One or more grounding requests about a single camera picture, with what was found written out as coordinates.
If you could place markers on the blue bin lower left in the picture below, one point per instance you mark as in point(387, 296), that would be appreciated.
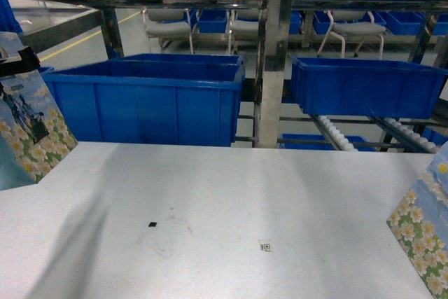
point(150, 102)

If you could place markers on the flower print gift bag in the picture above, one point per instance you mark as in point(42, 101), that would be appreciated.
point(35, 137)

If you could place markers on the grey office chair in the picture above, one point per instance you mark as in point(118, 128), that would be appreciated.
point(352, 23)
point(168, 24)
point(243, 25)

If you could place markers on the qr code sticker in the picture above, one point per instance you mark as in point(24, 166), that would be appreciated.
point(265, 245)

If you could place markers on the steel rack post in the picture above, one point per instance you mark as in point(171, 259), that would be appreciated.
point(274, 32)

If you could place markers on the blue bin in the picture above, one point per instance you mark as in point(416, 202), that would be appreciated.
point(150, 102)
point(372, 88)

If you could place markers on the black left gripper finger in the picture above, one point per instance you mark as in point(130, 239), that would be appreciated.
point(26, 61)

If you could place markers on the blue bin lower right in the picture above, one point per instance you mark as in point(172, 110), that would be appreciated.
point(372, 88)

